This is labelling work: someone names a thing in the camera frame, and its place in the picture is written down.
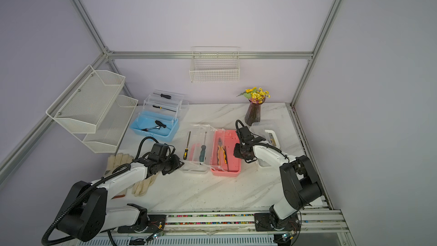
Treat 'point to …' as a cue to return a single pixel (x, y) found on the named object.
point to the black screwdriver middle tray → (162, 108)
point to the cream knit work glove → (140, 188)
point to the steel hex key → (228, 170)
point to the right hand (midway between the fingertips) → (240, 155)
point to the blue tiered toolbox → (159, 117)
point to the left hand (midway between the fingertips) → (181, 165)
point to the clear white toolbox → (273, 132)
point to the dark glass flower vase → (254, 113)
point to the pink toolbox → (223, 162)
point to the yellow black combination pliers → (219, 146)
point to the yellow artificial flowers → (255, 95)
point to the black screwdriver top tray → (164, 95)
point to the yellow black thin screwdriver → (186, 150)
